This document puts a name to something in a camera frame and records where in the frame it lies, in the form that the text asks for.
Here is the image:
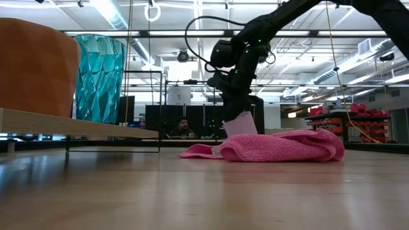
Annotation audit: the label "white hanging ring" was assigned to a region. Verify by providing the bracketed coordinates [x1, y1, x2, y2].
[143, 2, 162, 23]

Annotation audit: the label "light purple plastic mug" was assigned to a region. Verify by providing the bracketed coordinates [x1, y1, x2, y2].
[222, 111, 259, 139]

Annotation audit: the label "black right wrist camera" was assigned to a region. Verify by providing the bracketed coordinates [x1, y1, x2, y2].
[210, 38, 240, 69]

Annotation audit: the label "teal faceted plastic cup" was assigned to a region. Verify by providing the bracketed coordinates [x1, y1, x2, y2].
[73, 33, 127, 125]

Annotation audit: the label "rack with red bins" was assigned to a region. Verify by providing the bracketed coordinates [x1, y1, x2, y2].
[304, 102, 391, 144]

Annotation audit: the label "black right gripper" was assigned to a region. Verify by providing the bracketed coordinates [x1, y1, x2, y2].
[206, 63, 265, 124]

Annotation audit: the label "black metal background frame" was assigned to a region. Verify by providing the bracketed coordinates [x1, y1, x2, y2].
[164, 79, 217, 142]

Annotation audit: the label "wooden shelf with black frame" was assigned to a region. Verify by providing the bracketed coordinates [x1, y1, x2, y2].
[0, 70, 164, 154]

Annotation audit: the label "black partition panels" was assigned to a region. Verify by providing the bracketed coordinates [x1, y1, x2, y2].
[144, 104, 266, 139]

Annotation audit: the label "orange plastic mug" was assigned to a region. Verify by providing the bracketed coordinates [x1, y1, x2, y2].
[0, 17, 82, 119]

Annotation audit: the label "person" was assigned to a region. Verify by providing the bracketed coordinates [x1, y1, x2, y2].
[168, 117, 196, 139]

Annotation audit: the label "pink terry cloth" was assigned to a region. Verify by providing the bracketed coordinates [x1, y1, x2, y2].
[178, 128, 346, 164]

